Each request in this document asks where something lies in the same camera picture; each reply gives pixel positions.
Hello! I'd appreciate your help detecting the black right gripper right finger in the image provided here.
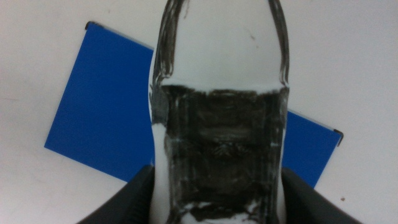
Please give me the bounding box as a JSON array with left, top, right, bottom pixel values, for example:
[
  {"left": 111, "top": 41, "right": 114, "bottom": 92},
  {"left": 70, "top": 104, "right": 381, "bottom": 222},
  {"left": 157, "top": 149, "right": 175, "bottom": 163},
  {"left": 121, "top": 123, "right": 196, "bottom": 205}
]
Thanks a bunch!
[{"left": 280, "top": 167, "right": 364, "bottom": 224}]

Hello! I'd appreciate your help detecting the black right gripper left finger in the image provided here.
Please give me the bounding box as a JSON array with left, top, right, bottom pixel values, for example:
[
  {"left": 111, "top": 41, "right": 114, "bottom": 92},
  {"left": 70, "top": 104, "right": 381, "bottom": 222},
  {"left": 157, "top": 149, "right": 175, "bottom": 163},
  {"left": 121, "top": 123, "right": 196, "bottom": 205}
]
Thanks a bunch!
[{"left": 75, "top": 164, "right": 155, "bottom": 224}]

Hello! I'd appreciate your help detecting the white and black shoe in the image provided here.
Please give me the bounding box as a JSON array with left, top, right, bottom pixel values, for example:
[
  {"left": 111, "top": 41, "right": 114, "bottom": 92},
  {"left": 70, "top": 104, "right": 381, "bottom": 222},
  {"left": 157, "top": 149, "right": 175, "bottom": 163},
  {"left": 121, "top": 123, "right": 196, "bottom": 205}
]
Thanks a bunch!
[{"left": 148, "top": 0, "right": 290, "bottom": 224}]

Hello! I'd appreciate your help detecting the blue rectangular mat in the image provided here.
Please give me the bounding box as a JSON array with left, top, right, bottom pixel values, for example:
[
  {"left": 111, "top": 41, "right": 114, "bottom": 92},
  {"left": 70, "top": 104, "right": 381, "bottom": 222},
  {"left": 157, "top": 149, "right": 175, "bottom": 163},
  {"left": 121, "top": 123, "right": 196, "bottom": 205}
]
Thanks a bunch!
[{"left": 44, "top": 21, "right": 345, "bottom": 189}]

